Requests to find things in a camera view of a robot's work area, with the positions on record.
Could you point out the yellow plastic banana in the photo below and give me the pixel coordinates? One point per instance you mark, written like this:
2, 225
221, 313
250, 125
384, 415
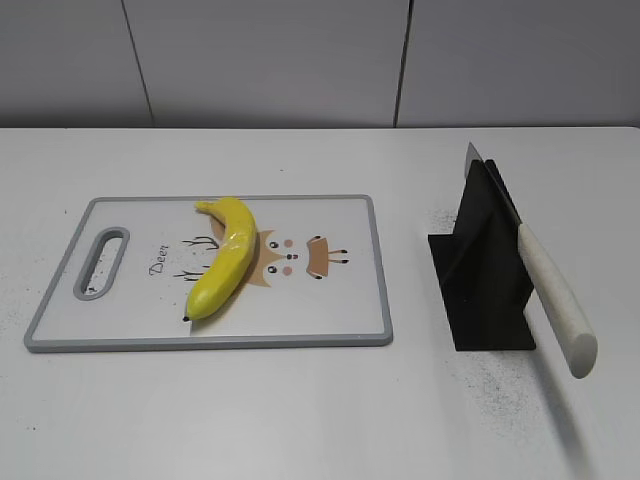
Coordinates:
233, 259

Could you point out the white-handled kitchen knife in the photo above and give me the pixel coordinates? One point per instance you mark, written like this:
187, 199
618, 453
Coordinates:
571, 327

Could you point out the white grey-rimmed cutting board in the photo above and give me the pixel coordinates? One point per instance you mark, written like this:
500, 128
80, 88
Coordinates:
317, 279

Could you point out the black knife stand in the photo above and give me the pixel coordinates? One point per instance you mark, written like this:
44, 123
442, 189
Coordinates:
483, 281

